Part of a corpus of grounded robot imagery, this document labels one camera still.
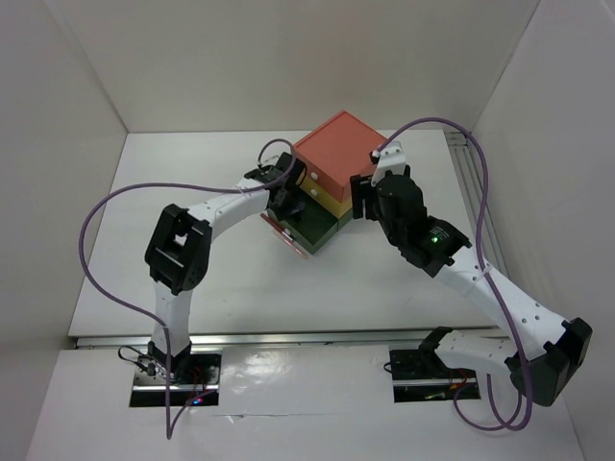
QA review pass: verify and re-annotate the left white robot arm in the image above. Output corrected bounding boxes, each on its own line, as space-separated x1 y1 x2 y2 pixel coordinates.
145 153 307 383

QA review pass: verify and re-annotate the yellow drawer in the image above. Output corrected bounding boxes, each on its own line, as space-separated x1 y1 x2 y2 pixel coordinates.
301 168 352 218

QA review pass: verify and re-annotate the aluminium rail right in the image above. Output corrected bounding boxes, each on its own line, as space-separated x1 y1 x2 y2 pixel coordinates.
444 131 508 276

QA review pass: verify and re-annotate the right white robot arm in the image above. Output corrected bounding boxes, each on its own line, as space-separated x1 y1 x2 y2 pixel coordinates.
350 173 593 406

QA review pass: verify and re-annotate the three-drawer organizer box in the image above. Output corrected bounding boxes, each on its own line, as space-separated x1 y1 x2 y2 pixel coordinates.
294 110 385 225

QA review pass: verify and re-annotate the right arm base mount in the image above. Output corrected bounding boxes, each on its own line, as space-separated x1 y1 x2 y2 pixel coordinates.
382 350 480 403

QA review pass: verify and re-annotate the aluminium rail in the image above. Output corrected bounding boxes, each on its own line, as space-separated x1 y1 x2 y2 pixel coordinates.
71 327 501 350
444 131 508 276

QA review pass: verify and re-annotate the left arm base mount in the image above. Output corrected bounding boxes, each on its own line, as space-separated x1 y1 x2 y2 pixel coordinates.
117 346 222 408

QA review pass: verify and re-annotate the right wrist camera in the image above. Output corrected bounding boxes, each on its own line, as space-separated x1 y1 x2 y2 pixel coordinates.
370 141 407 187

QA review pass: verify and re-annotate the red top drawer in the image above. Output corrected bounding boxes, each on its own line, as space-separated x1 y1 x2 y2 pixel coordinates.
293 110 385 183

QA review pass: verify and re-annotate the aluminium rail front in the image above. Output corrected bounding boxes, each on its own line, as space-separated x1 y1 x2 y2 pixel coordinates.
71 327 501 350

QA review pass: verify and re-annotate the green bottom drawer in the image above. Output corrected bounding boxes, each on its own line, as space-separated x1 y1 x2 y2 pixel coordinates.
267 189 340 255

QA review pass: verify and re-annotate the pink lip liner pencil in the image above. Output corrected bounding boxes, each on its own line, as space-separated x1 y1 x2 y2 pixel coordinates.
259 213 308 260

